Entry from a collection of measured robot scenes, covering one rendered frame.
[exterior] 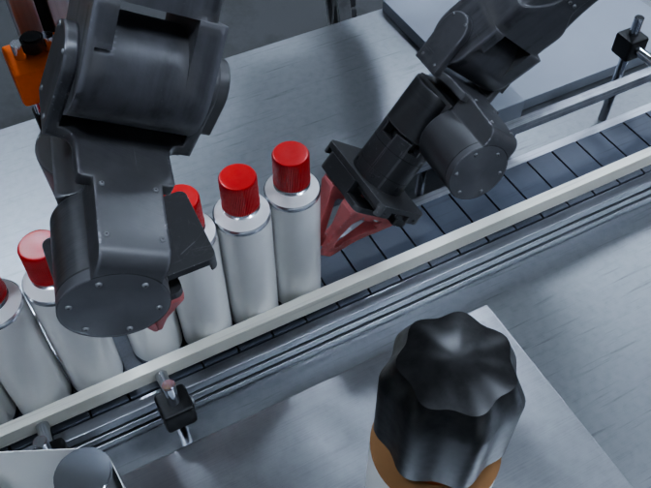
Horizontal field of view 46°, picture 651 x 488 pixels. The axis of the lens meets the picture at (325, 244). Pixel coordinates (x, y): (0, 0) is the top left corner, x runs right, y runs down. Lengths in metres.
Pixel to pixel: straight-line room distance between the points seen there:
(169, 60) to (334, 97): 0.74
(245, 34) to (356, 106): 1.59
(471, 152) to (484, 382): 0.27
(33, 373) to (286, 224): 0.26
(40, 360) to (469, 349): 0.41
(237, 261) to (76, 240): 0.32
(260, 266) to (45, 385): 0.22
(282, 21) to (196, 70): 2.32
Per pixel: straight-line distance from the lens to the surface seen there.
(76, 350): 0.72
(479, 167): 0.67
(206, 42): 0.40
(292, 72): 1.16
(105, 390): 0.75
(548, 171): 0.98
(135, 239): 0.38
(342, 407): 0.76
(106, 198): 0.39
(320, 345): 0.83
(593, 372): 0.88
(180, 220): 0.53
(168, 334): 0.76
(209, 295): 0.71
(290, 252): 0.73
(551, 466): 0.76
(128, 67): 0.39
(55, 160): 0.44
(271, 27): 2.69
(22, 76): 0.62
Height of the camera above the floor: 1.55
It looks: 51 degrees down
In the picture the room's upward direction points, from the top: straight up
